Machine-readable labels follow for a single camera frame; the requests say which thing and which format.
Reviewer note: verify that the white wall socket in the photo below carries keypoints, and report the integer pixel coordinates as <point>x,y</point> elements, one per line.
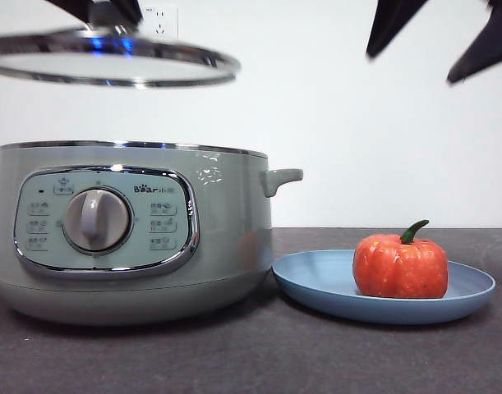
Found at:
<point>164,24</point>

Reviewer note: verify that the orange pumpkin with green stem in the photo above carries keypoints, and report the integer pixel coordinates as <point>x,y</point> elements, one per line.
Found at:
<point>398,271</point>

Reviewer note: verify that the blue plate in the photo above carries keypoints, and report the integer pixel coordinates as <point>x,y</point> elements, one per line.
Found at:
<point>316,283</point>

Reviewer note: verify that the pale green electric steamer pot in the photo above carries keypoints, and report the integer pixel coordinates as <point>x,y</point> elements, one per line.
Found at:
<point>217,230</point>

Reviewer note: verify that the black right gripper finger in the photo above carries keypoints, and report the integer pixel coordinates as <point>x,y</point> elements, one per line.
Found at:
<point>489,53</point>
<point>392,24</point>

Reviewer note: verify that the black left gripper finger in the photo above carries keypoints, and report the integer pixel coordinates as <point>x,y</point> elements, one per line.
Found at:
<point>76,9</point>
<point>129,9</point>

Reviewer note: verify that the glass lid with green knob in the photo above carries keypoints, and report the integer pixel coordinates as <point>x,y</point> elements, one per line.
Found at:
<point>111,65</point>

